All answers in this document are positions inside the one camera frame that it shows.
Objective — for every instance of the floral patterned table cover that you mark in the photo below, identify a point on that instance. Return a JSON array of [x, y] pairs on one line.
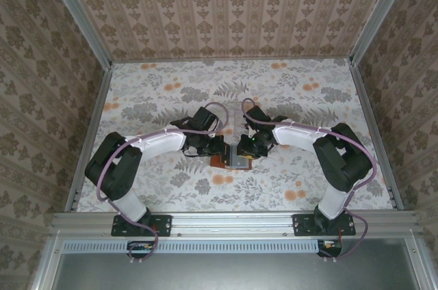
[[154, 81]]

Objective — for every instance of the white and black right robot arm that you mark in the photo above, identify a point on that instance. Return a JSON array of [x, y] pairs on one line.
[[297, 136]]

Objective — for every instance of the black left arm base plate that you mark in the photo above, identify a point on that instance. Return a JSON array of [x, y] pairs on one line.
[[164, 225]]

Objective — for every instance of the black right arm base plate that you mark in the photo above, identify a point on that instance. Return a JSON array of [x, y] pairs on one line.
[[301, 225]]

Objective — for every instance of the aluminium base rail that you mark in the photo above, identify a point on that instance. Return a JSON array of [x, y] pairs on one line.
[[232, 223]]

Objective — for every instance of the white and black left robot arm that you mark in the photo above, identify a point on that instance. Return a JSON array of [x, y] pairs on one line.
[[161, 143]]

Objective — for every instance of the grey metal sheet panel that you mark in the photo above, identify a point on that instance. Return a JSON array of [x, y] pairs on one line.
[[222, 273]]

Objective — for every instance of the brown leather card holder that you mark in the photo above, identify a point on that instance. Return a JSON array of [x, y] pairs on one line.
[[215, 161]]

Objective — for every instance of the aluminium frame post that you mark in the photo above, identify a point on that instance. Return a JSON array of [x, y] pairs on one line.
[[383, 9], [79, 13]]

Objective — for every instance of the aluminium table side rail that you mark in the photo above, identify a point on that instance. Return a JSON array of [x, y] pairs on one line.
[[91, 132], [375, 132]]

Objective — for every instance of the black connector box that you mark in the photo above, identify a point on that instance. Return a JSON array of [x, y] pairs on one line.
[[140, 248], [330, 248]]

